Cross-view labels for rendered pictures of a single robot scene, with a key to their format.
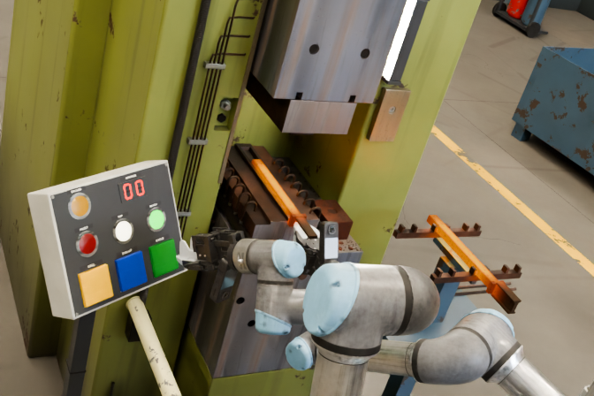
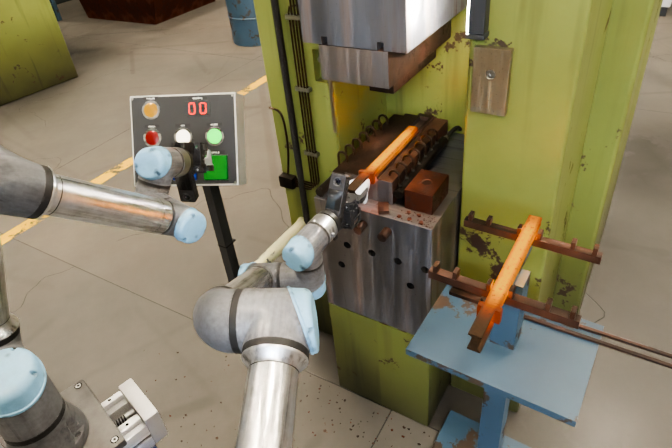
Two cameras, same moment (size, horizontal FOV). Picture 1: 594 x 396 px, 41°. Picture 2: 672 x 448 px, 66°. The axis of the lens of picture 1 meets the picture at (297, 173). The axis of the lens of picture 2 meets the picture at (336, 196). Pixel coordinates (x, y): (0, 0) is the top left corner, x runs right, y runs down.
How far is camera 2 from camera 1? 1.82 m
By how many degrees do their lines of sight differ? 58
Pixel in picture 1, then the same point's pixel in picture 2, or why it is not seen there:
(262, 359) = (364, 305)
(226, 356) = (331, 287)
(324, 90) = (347, 35)
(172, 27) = not seen: outside the picture
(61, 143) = not seen: hidden behind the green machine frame
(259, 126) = (454, 102)
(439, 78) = (561, 34)
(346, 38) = not seen: outside the picture
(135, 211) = (196, 125)
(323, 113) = (355, 62)
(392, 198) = (532, 193)
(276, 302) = not seen: hidden behind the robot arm
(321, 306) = not seen: outside the picture
